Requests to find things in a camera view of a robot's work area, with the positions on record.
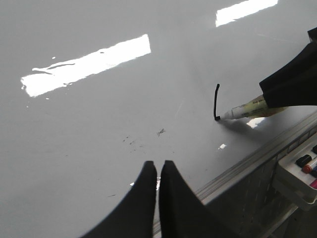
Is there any red capped marker in tray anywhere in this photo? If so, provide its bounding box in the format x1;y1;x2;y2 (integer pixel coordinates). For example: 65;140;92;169
302;158;317;174

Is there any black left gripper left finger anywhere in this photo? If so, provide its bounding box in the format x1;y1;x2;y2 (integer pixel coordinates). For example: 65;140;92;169
83;161;157;238

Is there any blue marker in tray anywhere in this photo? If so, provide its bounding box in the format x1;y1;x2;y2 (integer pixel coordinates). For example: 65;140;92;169
310;167;317;178

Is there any white whiteboard with grey frame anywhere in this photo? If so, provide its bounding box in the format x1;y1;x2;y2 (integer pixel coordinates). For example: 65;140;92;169
0;0;317;238

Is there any grey perforated pegboard panel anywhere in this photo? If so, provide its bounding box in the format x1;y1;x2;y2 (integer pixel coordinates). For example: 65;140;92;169
205;148;298;238

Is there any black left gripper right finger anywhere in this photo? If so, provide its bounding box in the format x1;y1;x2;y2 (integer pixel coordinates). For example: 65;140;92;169
159;160;238;238

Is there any white plastic marker tray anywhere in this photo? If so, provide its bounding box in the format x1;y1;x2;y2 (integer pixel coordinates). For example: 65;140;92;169
272;135;317;211

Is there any pink marker in tray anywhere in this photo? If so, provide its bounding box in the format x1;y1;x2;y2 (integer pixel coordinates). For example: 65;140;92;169
310;179;317;189

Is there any black marker in tray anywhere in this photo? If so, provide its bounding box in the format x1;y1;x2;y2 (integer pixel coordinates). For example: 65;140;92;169
296;154;317;168

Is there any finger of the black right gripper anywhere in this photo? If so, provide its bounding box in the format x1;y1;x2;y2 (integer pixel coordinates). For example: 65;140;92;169
259;28;317;108

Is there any white whiteboard marker with tape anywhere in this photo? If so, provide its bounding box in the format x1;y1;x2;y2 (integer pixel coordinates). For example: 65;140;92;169
216;95;288;120

